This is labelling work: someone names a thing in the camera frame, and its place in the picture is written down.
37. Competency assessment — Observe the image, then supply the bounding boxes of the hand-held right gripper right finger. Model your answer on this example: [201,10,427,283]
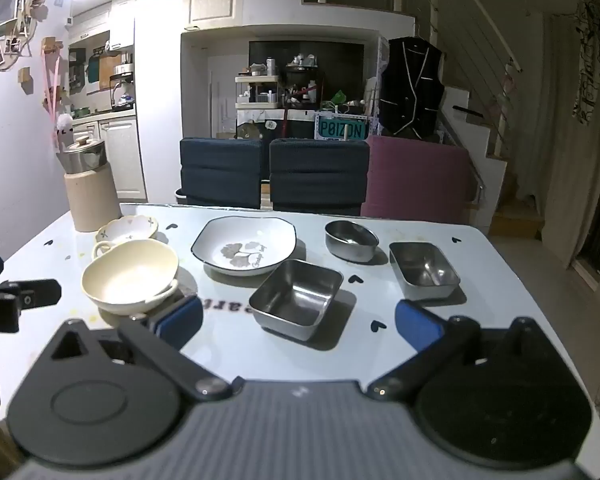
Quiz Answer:
[367,299,551,403]

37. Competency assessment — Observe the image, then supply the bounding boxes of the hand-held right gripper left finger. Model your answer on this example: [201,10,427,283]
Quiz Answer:
[40,294,243,403]

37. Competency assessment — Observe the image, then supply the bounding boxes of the oval steel bowl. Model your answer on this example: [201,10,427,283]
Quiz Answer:
[324,220,379,263]

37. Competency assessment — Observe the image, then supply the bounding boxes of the flower print yellow-rimmed bowl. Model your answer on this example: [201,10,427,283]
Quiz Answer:
[96,215,159,244]

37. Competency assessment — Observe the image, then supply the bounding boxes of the rectangular steel container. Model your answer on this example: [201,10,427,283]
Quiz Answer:
[389,241,461,302]

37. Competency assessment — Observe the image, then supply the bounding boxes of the white leaf print plate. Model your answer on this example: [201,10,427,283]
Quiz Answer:
[191,216,297,277]

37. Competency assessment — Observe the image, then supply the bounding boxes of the square steel container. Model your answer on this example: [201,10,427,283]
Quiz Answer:
[249,259,344,342]

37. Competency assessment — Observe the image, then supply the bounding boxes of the beige ribbed canister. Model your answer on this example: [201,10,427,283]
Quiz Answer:
[64,162,122,233]

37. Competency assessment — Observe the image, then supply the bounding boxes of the steel lidded pot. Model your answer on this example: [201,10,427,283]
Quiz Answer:
[56,135,107,174]

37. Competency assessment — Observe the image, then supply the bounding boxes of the maroon chair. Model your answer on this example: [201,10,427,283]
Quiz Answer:
[361,135,473,223]

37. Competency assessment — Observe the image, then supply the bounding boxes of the dark blue chair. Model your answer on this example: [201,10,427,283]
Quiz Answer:
[269,138,370,214]
[179,137,264,210]

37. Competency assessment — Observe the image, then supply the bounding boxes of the white kitchen cabinets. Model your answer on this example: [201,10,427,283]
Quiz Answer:
[72,115,148,198]

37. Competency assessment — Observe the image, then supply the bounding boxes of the pink ribbon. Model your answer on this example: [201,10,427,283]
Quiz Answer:
[41,37,65,116]

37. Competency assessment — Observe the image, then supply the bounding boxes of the white staircase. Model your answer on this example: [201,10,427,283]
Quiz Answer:
[442,85,545,238]

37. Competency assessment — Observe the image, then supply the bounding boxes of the teal sign box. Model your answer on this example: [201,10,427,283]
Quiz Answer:
[313,115,370,141]

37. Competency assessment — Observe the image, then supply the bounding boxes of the beige curtain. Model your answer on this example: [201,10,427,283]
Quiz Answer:
[541,12,600,281]

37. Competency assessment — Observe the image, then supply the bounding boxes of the black vest with white trim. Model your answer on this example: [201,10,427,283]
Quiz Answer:
[380,36,446,140]

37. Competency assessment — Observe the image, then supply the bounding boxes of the white storage cart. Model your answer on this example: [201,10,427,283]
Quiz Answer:
[234,74,281,138]

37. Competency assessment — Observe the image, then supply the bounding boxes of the stair railing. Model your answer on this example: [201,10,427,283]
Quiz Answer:
[415,0,523,161]

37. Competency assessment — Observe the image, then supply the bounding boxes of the black patterned curtain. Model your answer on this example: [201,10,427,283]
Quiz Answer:
[572,0,600,126]

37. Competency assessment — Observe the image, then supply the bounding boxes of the cream bowl with handles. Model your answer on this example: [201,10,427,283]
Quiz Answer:
[81,239,180,316]

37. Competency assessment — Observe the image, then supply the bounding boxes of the wooden photo wall decoration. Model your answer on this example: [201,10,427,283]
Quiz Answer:
[0,0,47,92]

